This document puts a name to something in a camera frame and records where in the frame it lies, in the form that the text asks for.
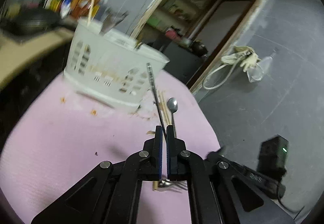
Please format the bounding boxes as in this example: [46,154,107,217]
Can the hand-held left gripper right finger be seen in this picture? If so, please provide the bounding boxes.
[166,125,295,224]

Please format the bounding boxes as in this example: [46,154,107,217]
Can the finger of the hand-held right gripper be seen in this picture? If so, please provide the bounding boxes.
[206,146,230,163]

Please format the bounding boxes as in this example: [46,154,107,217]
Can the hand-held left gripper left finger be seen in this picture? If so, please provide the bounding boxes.
[30,125,164,224]

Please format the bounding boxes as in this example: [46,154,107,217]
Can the white plastic basket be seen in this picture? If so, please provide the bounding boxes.
[62,18,171,109]

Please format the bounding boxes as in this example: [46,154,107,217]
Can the steel fork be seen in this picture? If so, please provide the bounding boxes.
[158,179,188,192]

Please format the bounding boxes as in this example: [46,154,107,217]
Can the steel spoon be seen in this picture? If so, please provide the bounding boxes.
[167,97,179,136]

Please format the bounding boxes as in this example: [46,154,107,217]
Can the clear plastic bag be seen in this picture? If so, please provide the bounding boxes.
[247,48,278,83]

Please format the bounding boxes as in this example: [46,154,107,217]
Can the black cabinet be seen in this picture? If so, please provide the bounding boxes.
[151,36,203,83]

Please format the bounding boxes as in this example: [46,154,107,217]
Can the cream rubber glove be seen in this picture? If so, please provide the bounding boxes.
[221,46,254,65]
[239,54,260,73]

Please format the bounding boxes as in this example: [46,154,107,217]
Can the pink floral tablecloth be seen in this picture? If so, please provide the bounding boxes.
[0,69,221,224]

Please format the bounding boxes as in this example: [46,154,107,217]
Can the dark cooking pot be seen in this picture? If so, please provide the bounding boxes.
[191,40,208,57]

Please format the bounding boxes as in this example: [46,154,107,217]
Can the steel bowl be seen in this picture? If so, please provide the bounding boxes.
[177,36,192,47]

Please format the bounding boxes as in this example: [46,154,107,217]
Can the red cloth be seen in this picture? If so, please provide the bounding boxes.
[165,27,182,40]

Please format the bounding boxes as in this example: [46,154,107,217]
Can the green box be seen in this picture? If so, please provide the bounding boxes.
[146,16,163,29]

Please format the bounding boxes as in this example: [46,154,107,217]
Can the wooden counter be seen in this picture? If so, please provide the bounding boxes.
[0,27,76,88]

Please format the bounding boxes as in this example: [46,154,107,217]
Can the black wok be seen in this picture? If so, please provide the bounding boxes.
[8,7,77,36]

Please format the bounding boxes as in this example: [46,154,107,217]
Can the black cable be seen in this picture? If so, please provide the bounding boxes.
[277,183,305,214]

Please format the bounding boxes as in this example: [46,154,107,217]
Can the white hose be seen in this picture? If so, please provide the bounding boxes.
[202,62,239,90]

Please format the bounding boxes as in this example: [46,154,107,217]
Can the wooden door frame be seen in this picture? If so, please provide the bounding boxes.
[126,0,269,93]

